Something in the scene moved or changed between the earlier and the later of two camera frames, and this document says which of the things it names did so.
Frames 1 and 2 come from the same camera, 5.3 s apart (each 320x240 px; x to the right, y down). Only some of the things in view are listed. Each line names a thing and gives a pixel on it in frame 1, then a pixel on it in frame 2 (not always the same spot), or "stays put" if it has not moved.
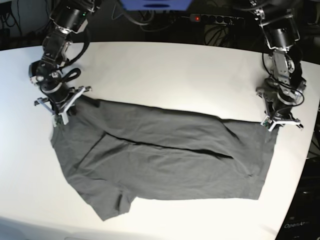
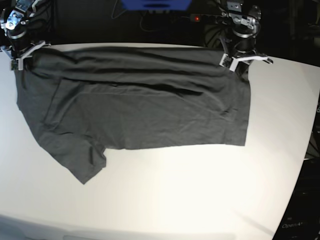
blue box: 156,5 stays put
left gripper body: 59,95 -> 19,39
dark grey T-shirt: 114,153 -> 79,101
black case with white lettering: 302,220 stays put
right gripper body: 280,101 -> 241,46
